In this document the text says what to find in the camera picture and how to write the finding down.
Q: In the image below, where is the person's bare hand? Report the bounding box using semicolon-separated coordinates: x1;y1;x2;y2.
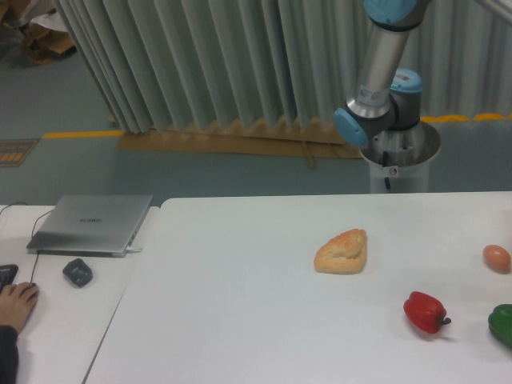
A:
0;282;39;334

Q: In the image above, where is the dark sleeved forearm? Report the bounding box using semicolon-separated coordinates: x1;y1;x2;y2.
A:
0;326;19;384

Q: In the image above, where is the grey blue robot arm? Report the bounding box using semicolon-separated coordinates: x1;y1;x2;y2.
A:
334;1;511;146

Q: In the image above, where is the red bell pepper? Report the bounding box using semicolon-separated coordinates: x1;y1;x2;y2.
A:
403;291;451;334

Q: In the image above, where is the green bell pepper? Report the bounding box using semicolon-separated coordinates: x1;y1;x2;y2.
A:
488;304;512;349

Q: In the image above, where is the black keyboard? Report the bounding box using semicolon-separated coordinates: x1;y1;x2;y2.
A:
0;264;18;293

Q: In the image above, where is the black computer mouse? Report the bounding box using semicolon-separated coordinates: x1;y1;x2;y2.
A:
62;258;94;288

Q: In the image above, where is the silver closed laptop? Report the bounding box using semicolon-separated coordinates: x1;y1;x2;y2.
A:
26;194;153;257

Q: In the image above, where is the pale green folded curtain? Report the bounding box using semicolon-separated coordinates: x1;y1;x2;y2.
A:
54;1;511;133

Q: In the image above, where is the brown cardboard sheet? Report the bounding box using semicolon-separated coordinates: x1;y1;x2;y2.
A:
117;116;362;168

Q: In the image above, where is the golden bread pastry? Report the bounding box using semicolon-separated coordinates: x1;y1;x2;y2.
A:
314;229;367;274

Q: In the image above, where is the brown egg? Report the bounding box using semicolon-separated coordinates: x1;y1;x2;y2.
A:
482;245;511;273

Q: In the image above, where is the black laptop cable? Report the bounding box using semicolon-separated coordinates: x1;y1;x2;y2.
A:
0;201;55;285

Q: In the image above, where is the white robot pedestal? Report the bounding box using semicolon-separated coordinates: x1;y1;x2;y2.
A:
361;122;441;194

